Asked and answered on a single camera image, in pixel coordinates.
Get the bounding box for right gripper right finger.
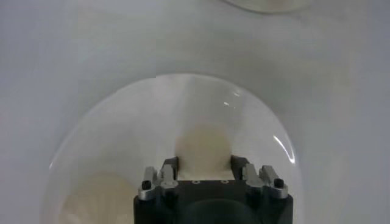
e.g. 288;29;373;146
230;155;289;200

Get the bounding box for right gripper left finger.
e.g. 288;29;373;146
137;156;180;201

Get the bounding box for white round plate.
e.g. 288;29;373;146
41;72;305;224

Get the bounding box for white electric cooker pot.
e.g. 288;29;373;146
222;0;314;15

